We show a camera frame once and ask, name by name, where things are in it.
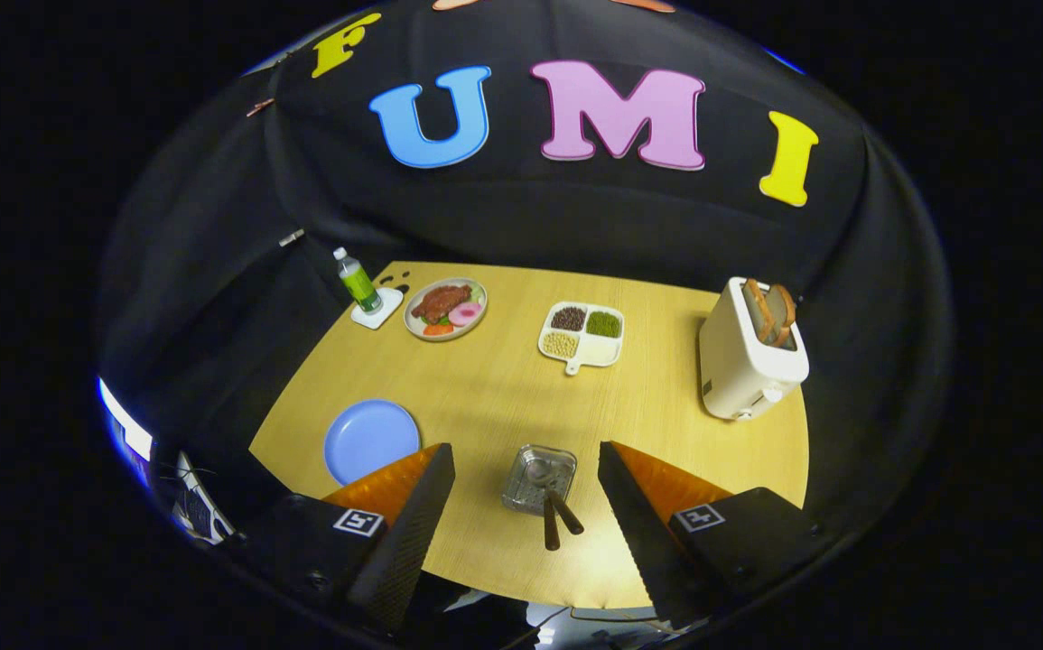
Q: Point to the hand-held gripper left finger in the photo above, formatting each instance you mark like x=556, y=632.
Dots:
x=408, y=551

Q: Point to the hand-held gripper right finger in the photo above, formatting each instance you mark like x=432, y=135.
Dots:
x=647, y=551

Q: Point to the silver fork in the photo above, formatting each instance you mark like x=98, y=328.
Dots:
x=551, y=528

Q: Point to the silver spoon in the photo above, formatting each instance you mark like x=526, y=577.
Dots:
x=537, y=470

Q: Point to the blue round plate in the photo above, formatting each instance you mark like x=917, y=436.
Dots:
x=372, y=441

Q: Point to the white toaster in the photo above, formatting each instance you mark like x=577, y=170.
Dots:
x=738, y=375

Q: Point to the white divided dish with beans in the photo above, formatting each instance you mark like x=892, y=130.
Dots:
x=589, y=350

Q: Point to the open laptop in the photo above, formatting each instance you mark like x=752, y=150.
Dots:
x=200, y=506

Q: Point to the white square coaster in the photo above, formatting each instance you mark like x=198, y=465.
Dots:
x=387, y=311

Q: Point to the white plate with toy food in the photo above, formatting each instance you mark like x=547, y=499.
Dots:
x=444, y=307

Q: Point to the toast bread slice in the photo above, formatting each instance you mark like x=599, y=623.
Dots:
x=785, y=311
x=758, y=311

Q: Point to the green plastic bottle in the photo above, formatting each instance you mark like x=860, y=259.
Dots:
x=358, y=284

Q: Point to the lit computer monitor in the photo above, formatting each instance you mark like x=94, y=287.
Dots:
x=128, y=424

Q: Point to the silver metal clip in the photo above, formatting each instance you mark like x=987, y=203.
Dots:
x=292, y=236

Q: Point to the wooden clothespin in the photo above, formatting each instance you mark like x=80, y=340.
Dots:
x=259, y=106

